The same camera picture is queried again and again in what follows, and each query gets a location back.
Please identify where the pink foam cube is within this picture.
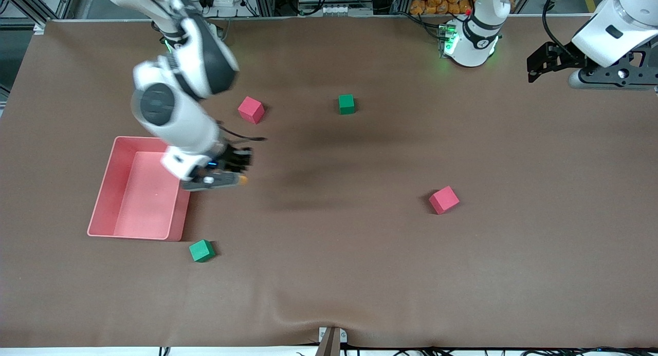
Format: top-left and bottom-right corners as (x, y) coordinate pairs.
(429, 185), (461, 215)
(237, 96), (266, 124)

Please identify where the pink plastic bin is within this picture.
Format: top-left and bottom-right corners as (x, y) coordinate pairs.
(87, 136), (191, 242)

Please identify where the bag of orange items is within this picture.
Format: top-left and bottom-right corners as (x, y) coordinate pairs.
(410, 0), (473, 15)

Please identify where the brown table mat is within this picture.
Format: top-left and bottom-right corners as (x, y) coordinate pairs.
(0, 17), (658, 349)

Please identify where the white terminal strip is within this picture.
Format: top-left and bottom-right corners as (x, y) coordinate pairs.
(298, 5), (374, 16)

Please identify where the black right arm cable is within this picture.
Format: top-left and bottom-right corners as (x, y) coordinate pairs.
(216, 120), (268, 142)

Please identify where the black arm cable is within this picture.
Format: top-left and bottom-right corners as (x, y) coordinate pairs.
(543, 0), (581, 54)
(216, 120), (268, 142)

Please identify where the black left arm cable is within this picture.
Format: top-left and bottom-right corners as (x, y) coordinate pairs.
(543, 0), (581, 54)

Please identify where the metal table bracket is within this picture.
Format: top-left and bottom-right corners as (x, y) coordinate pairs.
(318, 326), (348, 356)

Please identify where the aluminium frame diagonal profile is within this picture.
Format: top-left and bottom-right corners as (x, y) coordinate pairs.
(0, 0), (78, 28)

